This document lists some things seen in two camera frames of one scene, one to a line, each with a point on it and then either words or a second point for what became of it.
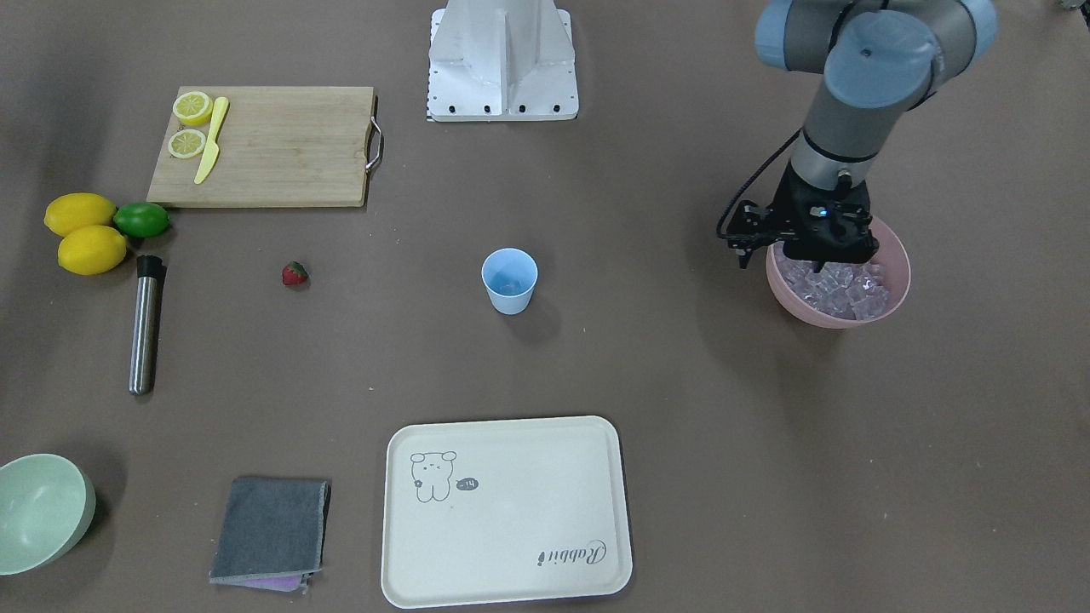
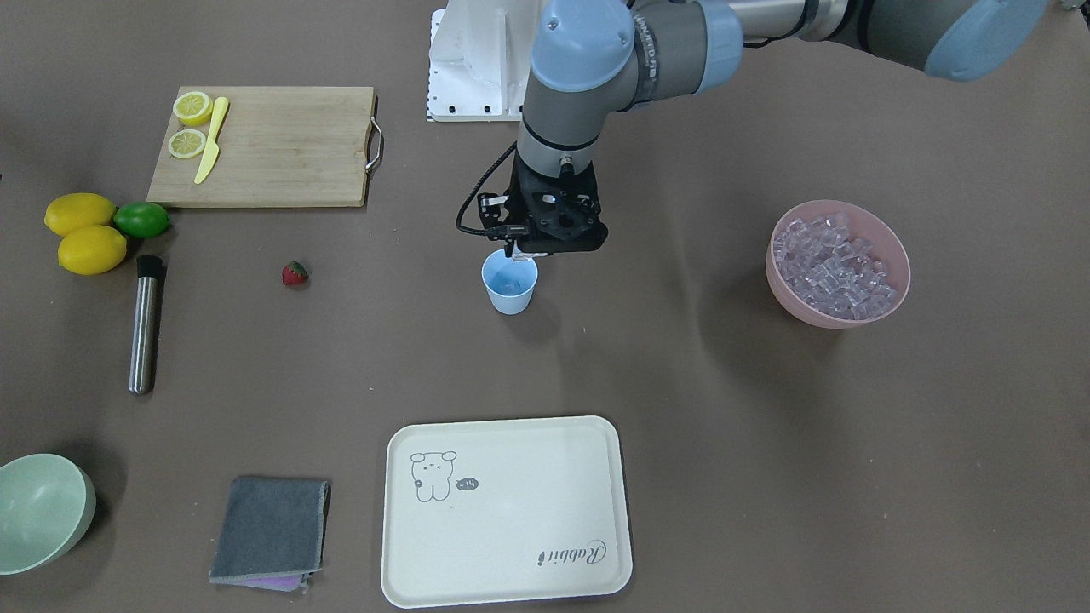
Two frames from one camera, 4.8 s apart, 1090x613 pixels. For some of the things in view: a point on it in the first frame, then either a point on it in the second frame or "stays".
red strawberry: [294, 273] stays
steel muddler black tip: [145, 324] stays
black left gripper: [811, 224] to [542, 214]
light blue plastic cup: [510, 277] stays
